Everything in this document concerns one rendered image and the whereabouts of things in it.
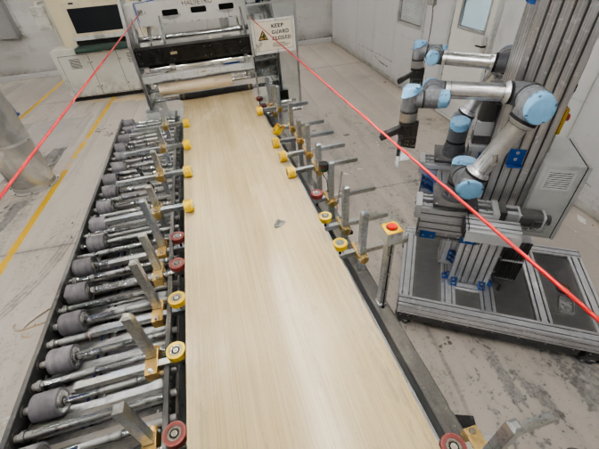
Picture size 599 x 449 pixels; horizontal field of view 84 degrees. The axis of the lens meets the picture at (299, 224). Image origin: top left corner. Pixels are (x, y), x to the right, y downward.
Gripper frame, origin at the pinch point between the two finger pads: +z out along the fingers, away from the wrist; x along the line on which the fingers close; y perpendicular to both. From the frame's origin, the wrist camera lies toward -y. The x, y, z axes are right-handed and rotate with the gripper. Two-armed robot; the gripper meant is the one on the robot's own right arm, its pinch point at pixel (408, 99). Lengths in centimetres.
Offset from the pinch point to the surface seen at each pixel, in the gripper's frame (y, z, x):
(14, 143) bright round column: -430, 70, 1
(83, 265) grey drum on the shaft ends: -161, 47, -151
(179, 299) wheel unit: -88, 41, -161
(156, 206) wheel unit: -139, 35, -106
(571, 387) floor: 120, 132, -102
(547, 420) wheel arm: 64, 49, -168
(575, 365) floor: 125, 132, -86
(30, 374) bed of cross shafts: -133, 48, -208
